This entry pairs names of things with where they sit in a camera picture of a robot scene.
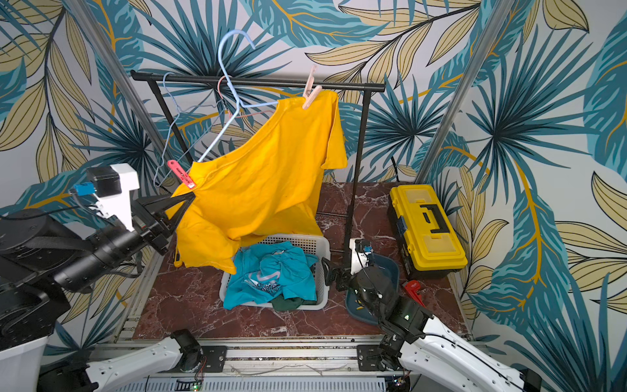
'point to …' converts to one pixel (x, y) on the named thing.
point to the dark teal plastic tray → (354, 305)
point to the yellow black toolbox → (429, 239)
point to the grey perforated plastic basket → (317, 246)
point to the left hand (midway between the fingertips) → (190, 202)
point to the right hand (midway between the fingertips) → (336, 258)
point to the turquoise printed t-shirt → (267, 271)
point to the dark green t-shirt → (290, 304)
